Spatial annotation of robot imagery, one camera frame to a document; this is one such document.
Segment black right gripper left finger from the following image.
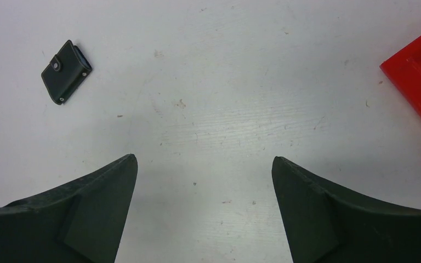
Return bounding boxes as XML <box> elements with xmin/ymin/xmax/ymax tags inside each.
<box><xmin>0</xmin><ymin>154</ymin><xmax>138</xmax><ymax>262</ymax></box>

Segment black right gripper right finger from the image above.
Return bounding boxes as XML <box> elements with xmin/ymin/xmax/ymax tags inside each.
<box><xmin>271</xmin><ymin>157</ymin><xmax>421</xmax><ymax>262</ymax></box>

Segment black leather card holder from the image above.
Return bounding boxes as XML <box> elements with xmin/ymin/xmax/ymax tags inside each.
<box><xmin>41</xmin><ymin>39</ymin><xmax>93</xmax><ymax>105</ymax></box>

